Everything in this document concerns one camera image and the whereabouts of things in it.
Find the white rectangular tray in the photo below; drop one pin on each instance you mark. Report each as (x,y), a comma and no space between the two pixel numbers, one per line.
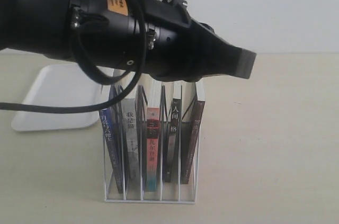
(60,85)

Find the white wire book rack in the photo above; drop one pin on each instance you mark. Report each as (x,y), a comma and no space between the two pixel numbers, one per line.
(135,191)

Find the dark maroon spine book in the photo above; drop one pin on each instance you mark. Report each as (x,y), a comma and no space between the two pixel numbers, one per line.
(193,107)

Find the grey spine book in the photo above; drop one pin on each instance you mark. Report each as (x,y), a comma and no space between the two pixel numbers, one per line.
(129,114)

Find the red spine book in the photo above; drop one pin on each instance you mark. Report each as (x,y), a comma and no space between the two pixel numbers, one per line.
(152,135)

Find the dark blue moon book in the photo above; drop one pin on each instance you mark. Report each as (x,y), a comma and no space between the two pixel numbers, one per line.
(110,136)

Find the black spine book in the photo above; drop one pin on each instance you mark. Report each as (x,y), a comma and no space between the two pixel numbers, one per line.
(173,130)

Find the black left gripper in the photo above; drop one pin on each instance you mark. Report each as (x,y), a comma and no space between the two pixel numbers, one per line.
(201,54)

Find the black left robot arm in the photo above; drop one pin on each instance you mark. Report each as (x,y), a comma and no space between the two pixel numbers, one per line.
(46,27)

